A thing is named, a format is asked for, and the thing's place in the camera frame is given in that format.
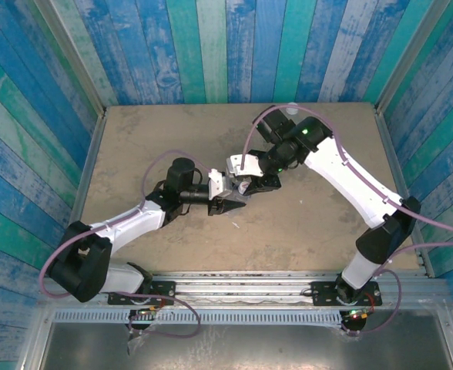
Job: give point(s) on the bottle cap with red print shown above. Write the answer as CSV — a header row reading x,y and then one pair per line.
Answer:
x,y
242,187

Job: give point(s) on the wide white bottle cap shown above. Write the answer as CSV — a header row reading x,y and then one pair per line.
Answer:
x,y
291,112

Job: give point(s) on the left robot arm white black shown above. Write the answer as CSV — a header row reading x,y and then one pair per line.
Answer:
x,y
130,223

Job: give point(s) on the small white scrap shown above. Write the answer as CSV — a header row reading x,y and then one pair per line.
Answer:
x,y
235,224

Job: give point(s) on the small circuit board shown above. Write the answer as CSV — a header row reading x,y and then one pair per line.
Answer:
x,y
355,314
145,311

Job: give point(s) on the shiny metal sheet panel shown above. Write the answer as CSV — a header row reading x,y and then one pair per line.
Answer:
x,y
249,348

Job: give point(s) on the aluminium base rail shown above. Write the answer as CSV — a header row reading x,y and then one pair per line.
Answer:
x,y
242,287

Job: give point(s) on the aluminium table edge rail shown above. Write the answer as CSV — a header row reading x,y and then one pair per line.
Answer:
x,y
86,181
394,169

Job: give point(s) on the aluminium frame post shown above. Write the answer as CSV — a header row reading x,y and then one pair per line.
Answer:
x,y
72,58
411,58

